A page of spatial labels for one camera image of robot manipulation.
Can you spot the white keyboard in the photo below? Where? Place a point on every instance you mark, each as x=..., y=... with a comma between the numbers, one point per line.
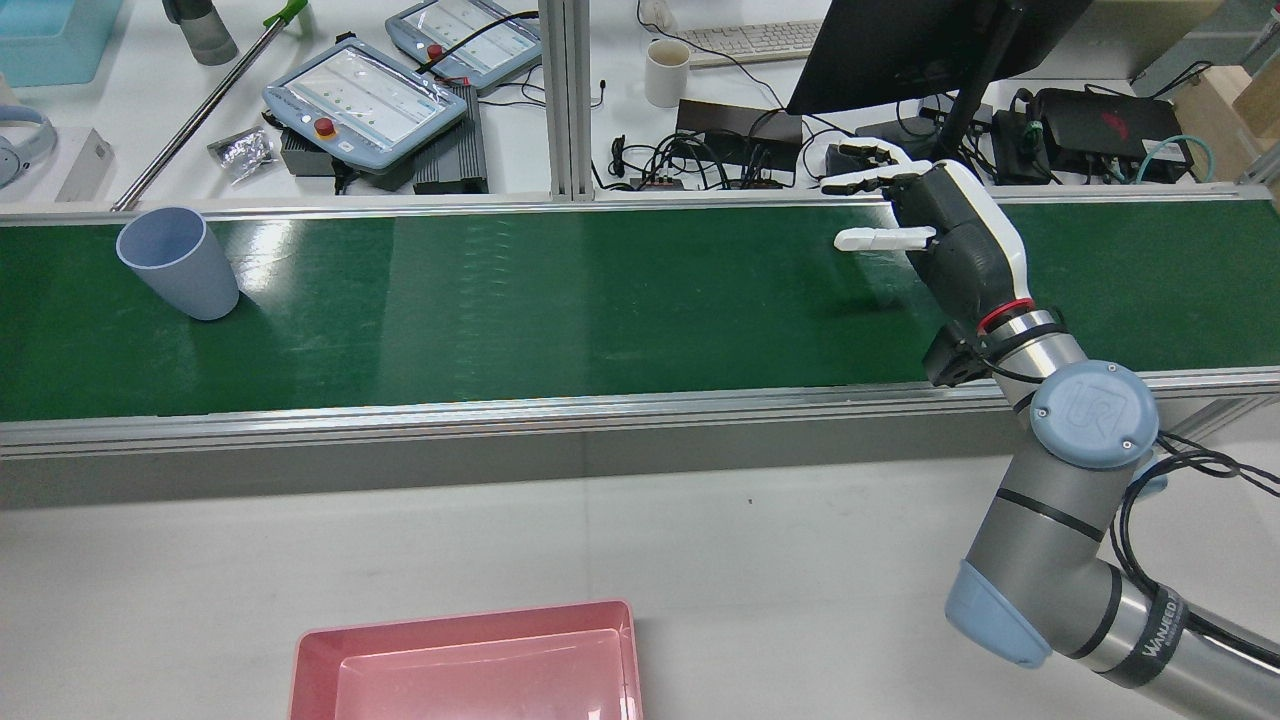
x=750, y=40

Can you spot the dark grey bottle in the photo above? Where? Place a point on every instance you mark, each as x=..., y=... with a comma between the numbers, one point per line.
x=205, y=35

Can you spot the black flat hub box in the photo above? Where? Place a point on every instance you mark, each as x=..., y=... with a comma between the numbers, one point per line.
x=735, y=125

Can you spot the black mini PC red logo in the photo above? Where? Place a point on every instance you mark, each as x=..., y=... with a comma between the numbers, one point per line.
x=1110, y=125

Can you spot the black monitor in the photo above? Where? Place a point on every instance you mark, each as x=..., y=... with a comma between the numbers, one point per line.
x=900, y=50

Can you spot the aluminium profile post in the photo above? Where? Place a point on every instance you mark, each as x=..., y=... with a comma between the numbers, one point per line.
x=566, y=100

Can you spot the metal pole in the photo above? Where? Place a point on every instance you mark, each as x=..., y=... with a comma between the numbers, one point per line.
x=205, y=108

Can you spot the silver foil bag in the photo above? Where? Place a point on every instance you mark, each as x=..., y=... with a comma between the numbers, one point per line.
x=243, y=155

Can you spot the pale blue headphones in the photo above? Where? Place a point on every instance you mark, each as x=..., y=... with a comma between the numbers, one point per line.
x=25, y=125

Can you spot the white mug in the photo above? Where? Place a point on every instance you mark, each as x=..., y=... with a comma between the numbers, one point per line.
x=666, y=75

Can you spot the light blue plastic bin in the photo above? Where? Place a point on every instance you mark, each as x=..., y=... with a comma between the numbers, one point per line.
x=50, y=40

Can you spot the black electronics box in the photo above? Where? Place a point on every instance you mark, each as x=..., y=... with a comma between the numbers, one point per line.
x=1015, y=150

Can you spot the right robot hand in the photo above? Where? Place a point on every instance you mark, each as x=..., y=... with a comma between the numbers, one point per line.
x=960, y=240

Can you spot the grey metal case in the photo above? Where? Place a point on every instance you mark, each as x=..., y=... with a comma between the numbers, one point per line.
x=1220, y=40

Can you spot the black monitor stand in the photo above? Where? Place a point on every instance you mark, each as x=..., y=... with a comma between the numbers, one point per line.
x=975, y=80

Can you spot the small blue-grey teach pendant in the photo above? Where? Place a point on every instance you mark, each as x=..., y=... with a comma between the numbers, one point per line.
x=470, y=35

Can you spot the black finned power adapter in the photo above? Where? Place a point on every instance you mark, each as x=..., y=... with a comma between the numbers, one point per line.
x=455, y=160

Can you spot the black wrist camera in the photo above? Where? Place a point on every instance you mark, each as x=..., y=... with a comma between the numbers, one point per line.
x=955, y=360

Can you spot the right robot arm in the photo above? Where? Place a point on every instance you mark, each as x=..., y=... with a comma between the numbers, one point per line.
x=1050, y=520

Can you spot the small white box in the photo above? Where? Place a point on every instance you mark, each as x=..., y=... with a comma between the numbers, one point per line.
x=90, y=165

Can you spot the grey metal box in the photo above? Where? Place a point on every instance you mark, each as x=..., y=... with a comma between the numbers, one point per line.
x=305, y=155

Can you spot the aluminium conveyor rail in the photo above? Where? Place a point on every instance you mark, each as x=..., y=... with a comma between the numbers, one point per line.
x=400, y=211
x=600, y=410

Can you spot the blue-grey plastic cup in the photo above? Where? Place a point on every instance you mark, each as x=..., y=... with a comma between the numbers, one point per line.
x=185, y=275

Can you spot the large blue-grey teach pendant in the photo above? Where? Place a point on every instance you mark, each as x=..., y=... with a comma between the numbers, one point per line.
x=365, y=105

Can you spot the green conveyor belt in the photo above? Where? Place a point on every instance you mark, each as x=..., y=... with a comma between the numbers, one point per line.
x=600, y=310

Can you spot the cardboard box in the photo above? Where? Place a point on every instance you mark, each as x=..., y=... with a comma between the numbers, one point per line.
x=1225, y=115

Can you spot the pink plastic box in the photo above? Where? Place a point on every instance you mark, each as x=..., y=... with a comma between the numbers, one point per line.
x=480, y=665

